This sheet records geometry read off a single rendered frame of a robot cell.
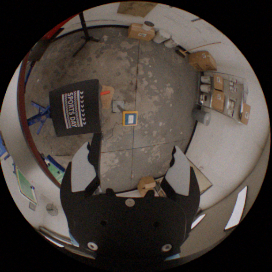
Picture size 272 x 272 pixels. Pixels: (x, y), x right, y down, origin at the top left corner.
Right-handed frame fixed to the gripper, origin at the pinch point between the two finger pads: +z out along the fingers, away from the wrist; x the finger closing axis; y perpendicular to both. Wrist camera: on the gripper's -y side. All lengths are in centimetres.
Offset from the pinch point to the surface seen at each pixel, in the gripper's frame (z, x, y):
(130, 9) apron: 79, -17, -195
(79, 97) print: 44, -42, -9
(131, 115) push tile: 54, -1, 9
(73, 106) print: 42, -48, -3
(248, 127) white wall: 29, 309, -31
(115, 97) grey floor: 145, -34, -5
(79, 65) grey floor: 123, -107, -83
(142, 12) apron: 87, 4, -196
